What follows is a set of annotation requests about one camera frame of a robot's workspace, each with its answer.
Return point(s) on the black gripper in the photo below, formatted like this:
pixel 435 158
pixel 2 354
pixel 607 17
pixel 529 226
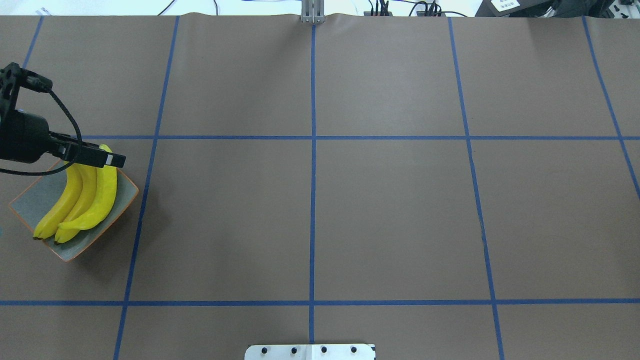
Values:
pixel 22 136

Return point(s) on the yellow banana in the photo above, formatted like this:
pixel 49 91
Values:
pixel 103 201
pixel 48 225
pixel 89 182

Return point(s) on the yellow banana top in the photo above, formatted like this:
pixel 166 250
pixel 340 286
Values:
pixel 48 225

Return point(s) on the grey square plate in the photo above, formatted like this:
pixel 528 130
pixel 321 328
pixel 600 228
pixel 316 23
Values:
pixel 33 203

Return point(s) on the brown paper table cover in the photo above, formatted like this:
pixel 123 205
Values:
pixel 463 189

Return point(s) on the black box with label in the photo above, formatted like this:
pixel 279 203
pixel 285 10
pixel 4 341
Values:
pixel 513 8

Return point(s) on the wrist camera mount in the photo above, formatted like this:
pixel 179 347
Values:
pixel 12 79

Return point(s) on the aluminium frame post right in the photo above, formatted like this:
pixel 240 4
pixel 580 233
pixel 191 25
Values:
pixel 313 12

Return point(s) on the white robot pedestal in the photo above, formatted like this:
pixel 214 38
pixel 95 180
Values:
pixel 326 351

